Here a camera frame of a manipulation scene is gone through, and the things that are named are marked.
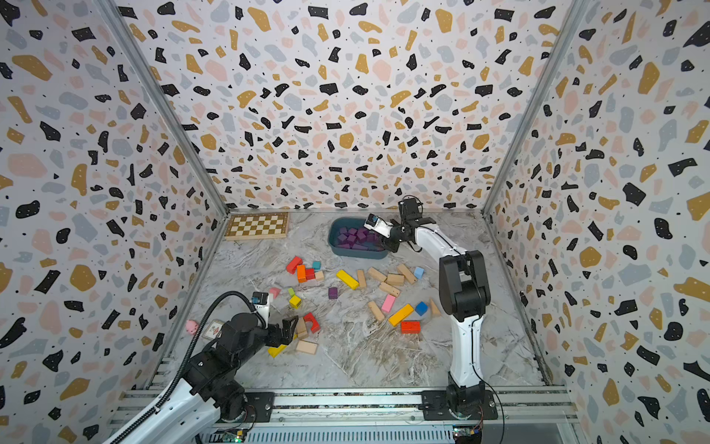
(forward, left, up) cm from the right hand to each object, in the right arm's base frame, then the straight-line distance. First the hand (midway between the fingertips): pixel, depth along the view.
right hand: (381, 236), depth 100 cm
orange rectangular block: (-12, +29, -8) cm, 32 cm away
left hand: (-31, +27, 0) cm, 41 cm away
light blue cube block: (-9, -14, -9) cm, 19 cm away
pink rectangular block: (-22, -3, -9) cm, 24 cm away
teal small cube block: (-7, +24, -9) cm, 27 cm away
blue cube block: (-23, -14, -10) cm, 29 cm away
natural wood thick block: (-9, +3, -9) cm, 14 cm away
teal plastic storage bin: (+5, +12, -7) cm, 15 cm away
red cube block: (-11, +26, -9) cm, 29 cm away
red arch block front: (-31, +20, -8) cm, 38 cm away
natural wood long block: (-10, -10, -9) cm, 16 cm away
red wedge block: (-30, -10, -8) cm, 33 cm away
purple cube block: (-18, +16, -9) cm, 26 cm away
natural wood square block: (-37, +22, -9) cm, 44 cm away
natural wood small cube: (-12, +22, -9) cm, 26 cm away
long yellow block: (-12, +12, -10) cm, 20 cm away
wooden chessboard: (+10, +56, -6) cm, 57 cm away
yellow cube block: (-23, +28, -8) cm, 37 cm away
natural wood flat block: (-13, -5, -8) cm, 16 cm away
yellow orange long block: (-26, -7, -10) cm, 28 cm away
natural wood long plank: (-24, +1, -10) cm, 26 cm away
